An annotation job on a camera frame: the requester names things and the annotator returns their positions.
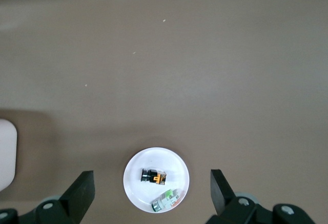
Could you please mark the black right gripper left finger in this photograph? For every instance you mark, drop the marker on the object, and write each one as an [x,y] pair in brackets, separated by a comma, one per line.
[77,195]

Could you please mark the white lidded storage box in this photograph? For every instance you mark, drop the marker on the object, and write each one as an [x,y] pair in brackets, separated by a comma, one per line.
[7,154]

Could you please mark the small orange black battery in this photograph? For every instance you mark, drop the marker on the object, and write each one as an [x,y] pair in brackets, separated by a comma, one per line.
[153,177]

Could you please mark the green push-button switch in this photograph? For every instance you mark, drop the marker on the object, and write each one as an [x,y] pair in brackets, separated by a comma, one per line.
[166,200]

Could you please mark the brown table mat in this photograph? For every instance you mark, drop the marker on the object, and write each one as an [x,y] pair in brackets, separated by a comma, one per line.
[205,67]

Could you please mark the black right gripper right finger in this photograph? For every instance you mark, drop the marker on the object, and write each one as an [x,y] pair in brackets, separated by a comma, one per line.
[221,195]

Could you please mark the pink round plate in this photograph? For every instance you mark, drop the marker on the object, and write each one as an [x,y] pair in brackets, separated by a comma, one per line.
[138,190]

